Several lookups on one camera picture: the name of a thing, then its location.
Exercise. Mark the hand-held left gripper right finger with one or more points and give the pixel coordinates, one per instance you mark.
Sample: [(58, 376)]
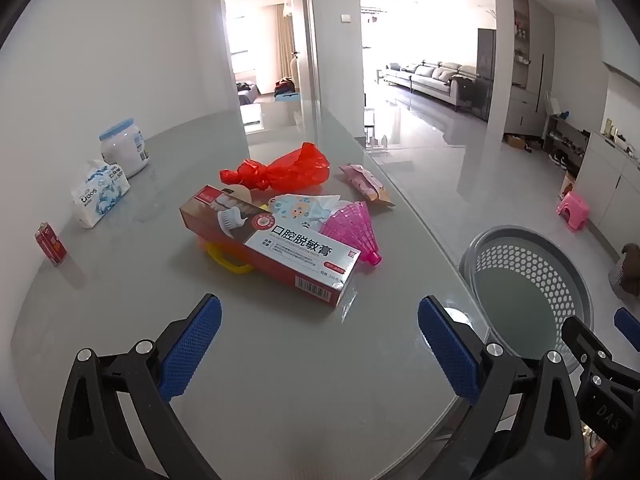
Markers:
[(450, 350)]

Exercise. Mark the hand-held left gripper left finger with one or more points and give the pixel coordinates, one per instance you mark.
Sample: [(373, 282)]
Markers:
[(192, 345)]

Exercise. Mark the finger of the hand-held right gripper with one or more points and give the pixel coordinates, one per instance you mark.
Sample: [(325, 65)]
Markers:
[(580, 335), (627, 322)]

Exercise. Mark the grey perforated basket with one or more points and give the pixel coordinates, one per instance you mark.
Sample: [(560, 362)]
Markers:
[(520, 300)]

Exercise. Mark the red white toothpaste box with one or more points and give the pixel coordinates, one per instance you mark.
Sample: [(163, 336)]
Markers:
[(280, 255)]

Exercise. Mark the pink plastic fan-shaped piece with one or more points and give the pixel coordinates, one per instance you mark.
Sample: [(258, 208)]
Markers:
[(352, 230)]

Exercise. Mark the blue printed wrapper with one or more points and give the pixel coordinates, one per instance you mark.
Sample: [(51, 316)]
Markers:
[(295, 207)]

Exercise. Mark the pink snack packet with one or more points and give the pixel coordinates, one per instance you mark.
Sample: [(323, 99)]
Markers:
[(365, 185)]

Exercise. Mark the brown fuzzy object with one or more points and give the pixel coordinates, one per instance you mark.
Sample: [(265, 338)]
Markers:
[(625, 272)]

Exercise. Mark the yellow foam dart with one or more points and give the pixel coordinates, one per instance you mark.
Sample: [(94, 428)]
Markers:
[(235, 264)]

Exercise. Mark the pink plastic stool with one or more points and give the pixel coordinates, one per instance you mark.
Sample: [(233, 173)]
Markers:
[(574, 207)]

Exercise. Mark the white low cabinet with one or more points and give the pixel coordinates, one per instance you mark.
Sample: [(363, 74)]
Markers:
[(610, 185)]

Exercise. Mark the small red can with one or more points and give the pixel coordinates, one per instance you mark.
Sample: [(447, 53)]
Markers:
[(50, 245)]

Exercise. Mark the white blue tissue pack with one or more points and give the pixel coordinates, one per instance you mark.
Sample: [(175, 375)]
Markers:
[(100, 195)]

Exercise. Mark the shoe rack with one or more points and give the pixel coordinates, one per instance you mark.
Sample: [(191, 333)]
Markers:
[(565, 140)]

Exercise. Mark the red plastic bag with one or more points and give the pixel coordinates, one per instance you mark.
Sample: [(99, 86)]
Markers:
[(290, 170)]

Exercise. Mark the white jar with blue lid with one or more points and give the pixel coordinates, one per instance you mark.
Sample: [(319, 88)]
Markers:
[(125, 152)]

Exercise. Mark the cardboard box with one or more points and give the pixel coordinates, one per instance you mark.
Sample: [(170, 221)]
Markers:
[(515, 141)]

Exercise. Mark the tall shelf cabinet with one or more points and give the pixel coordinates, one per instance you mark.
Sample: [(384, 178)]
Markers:
[(525, 85)]

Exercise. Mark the bed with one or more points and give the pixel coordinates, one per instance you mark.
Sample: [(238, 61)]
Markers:
[(247, 94)]

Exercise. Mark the grey sofa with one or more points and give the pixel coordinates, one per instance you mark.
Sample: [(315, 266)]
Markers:
[(430, 77)]

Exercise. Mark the dark refrigerator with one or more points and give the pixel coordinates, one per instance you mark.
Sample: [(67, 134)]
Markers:
[(485, 75)]

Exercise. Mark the beige curtain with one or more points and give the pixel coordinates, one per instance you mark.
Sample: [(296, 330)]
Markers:
[(284, 35)]

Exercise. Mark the white door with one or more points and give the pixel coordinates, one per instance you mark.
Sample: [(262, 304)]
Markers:
[(306, 35)]

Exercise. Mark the ceiling drying rack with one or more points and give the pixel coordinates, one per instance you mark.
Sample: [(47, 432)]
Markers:
[(372, 10)]

